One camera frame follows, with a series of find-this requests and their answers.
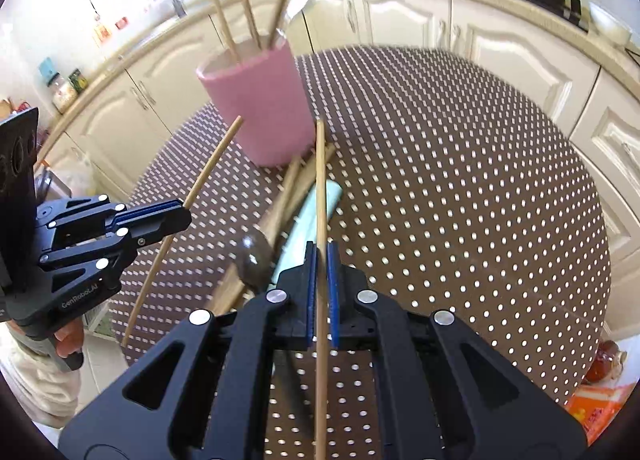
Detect orange plastic bag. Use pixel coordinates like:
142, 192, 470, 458
566, 336, 639, 445

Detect light sleeve left forearm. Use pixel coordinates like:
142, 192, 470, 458
1, 324, 81, 428

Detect cream lower cabinets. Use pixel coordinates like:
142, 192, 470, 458
39, 0, 639, 339

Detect person's left hand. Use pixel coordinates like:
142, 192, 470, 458
8, 318, 85, 359

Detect steel spoon in cup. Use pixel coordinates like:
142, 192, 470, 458
276, 0, 314, 44

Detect pink utensil cup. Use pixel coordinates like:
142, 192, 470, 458
195, 36, 316, 167

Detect white ceramic bowl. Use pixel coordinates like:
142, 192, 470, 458
589, 2, 632, 48

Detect glass jar on counter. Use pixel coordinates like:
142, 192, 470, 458
47, 72, 78, 114

